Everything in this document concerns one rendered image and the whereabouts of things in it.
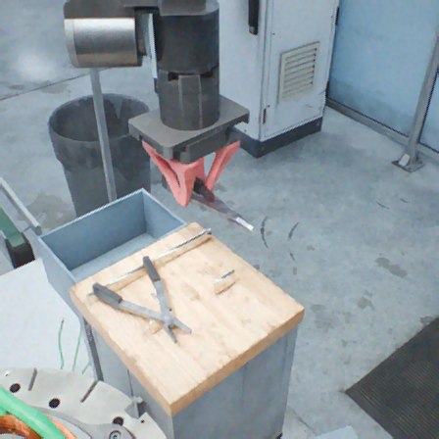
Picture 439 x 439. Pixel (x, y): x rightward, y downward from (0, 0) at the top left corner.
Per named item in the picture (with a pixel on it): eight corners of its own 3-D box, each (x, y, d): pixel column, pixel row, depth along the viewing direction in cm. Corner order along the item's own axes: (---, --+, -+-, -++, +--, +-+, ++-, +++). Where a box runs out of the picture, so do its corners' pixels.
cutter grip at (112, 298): (93, 295, 60) (90, 285, 59) (98, 290, 60) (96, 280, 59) (120, 311, 58) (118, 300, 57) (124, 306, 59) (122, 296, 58)
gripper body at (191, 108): (127, 137, 52) (119, 65, 47) (209, 104, 57) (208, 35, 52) (169, 166, 48) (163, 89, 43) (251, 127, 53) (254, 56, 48)
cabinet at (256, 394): (103, 418, 81) (73, 302, 64) (199, 353, 90) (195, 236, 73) (181, 523, 69) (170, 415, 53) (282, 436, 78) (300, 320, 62)
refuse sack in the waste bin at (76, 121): (47, 186, 223) (29, 112, 201) (127, 156, 242) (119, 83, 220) (90, 234, 200) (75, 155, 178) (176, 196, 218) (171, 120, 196)
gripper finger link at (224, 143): (148, 196, 58) (140, 119, 52) (200, 170, 61) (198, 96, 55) (188, 227, 54) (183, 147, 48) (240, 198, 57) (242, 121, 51)
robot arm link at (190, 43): (219, 3, 42) (219, -19, 46) (131, 4, 42) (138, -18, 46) (219, 84, 46) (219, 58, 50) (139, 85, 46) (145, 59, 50)
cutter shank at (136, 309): (119, 307, 58) (118, 304, 57) (123, 302, 58) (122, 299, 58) (168, 325, 56) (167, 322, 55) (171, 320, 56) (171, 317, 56)
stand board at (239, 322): (71, 301, 64) (68, 287, 63) (195, 234, 74) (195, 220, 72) (170, 418, 52) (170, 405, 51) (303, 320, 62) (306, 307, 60)
